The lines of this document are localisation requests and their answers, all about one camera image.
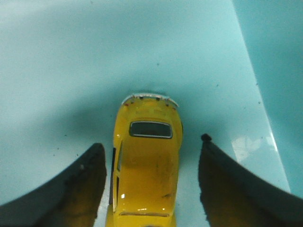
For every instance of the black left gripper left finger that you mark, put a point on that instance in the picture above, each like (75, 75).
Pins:
(70, 199)

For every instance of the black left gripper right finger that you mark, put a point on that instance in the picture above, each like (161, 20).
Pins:
(233, 196)

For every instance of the yellow toy beetle car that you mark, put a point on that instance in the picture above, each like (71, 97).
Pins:
(144, 175)

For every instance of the light blue storage box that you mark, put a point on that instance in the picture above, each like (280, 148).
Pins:
(235, 67)

